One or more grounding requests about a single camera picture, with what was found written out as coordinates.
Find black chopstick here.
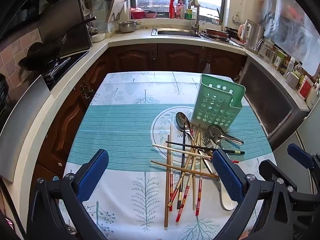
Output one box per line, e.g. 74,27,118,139
165,141,245,155

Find white ceramic spoon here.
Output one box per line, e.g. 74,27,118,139
218,180,238,211

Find black wok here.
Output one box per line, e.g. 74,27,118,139
19,42,62,72

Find brown wooden kitchen cabinets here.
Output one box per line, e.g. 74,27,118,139
32,42,248,180

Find dark wooden chopstick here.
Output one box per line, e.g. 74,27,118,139
164,134,171,227

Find steel faucet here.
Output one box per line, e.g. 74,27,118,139
188,0,201,33

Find large steel serving spoon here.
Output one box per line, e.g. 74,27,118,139
207,124,244,145

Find hanging plastic sheet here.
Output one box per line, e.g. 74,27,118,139
260,0,320,75

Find glass jug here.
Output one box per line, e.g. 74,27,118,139
257,38,275,63

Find steel fork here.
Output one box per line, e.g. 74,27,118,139
201,131,214,153

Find steel tablespoon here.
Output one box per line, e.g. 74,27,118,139
175,112,217,175

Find white kitchen countertop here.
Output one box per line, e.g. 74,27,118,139
0,22,312,240

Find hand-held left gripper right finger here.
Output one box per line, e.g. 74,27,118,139
212,149,295,240

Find pink bottle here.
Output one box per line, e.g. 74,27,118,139
176,0,185,19

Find steel mixing bowl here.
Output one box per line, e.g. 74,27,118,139
118,21,137,33

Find cutting board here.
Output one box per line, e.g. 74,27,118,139
105,0,125,23

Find bunch of assorted chopsticks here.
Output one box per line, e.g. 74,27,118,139
151,124,245,227

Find steel side panel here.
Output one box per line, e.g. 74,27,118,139
0,75,50,183

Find row of condiment jars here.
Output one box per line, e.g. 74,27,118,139
272,50,320,103

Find pink basin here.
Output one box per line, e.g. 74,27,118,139
130,7,145,19

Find green perforated utensil holder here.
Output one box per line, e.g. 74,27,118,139
190,74,246,133

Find red pan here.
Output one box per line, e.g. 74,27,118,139
204,29,229,40

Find steel sink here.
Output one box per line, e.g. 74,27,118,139
151,27,203,38

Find grey refrigerator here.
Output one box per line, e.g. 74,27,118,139
272,100,320,240

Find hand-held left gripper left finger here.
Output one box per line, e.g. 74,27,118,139
26,149,109,240

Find steel oven with dark door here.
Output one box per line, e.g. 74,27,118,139
244,56,310,143

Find black gas stove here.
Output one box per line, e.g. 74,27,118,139
41,50,89,90

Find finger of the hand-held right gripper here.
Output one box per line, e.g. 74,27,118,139
287,144,320,170
259,159,300,200

